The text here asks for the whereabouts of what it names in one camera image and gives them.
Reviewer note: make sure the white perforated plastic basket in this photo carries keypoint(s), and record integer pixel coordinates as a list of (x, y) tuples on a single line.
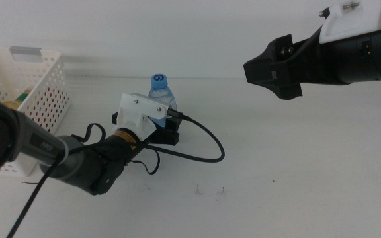
[(48, 99)]

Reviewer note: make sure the yellow tea bottle green label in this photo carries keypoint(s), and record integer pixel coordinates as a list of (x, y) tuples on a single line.
[(15, 102)]

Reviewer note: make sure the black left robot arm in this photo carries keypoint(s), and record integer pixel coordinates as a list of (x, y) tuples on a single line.
[(78, 165)]

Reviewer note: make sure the small black thread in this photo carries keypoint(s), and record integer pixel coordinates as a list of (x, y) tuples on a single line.
[(26, 182)]

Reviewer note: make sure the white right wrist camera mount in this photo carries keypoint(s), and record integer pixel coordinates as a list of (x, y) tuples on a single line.
[(352, 23)]

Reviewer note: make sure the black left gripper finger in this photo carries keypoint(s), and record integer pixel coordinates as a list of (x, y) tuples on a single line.
[(174, 125)]

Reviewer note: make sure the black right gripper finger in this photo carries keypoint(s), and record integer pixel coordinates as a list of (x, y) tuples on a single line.
[(260, 74), (273, 46)]

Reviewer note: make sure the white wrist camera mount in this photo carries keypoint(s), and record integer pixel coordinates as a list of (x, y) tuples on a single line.
[(137, 109), (352, 23)]

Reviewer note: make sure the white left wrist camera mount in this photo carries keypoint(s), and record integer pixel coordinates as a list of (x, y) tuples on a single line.
[(137, 109)]

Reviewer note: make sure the clear water bottle blue cap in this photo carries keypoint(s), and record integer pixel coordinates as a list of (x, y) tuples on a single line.
[(159, 81)]

